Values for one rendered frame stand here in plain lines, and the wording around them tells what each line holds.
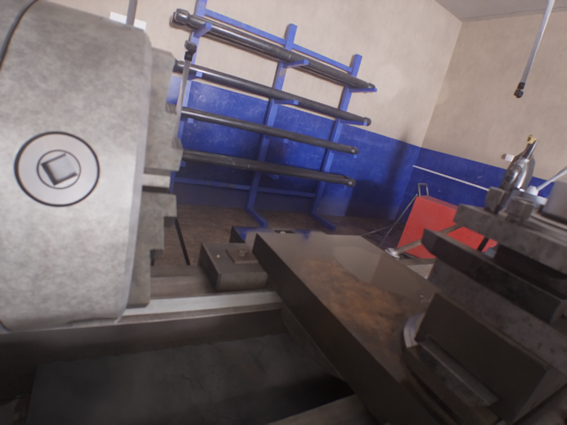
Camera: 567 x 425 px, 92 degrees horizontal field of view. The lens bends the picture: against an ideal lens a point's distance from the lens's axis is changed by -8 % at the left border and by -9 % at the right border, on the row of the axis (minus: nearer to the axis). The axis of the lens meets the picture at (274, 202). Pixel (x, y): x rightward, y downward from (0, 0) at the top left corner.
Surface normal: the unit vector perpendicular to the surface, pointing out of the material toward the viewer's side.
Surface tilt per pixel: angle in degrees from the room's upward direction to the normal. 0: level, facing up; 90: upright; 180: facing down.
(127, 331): 90
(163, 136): 104
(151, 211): 44
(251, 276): 90
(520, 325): 90
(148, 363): 18
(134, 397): 13
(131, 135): 62
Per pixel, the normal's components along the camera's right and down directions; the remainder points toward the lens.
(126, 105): 0.51, -0.22
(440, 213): -0.65, 0.04
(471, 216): -0.88, -0.09
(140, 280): 0.49, -0.43
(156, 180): 0.50, 0.07
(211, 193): 0.45, 0.35
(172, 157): 0.38, 0.56
